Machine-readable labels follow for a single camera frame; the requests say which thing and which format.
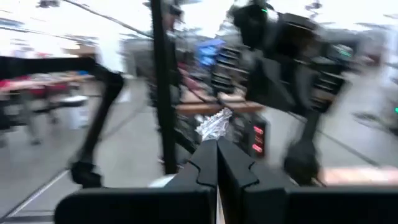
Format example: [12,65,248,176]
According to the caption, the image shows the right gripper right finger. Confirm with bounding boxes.
[217,138,398,224]

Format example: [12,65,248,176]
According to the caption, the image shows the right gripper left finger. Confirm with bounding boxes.
[54,139,219,224]

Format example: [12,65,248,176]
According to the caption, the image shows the purple white toothbrush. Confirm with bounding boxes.
[149,107,233,224]

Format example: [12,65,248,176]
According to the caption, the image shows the neighbouring station wooden table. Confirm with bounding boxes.
[174,101,266,115]

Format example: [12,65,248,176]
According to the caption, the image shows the black box red lights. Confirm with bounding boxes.
[247,119,269,158]

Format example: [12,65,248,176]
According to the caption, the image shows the blue crate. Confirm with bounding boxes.
[195,37,227,68]

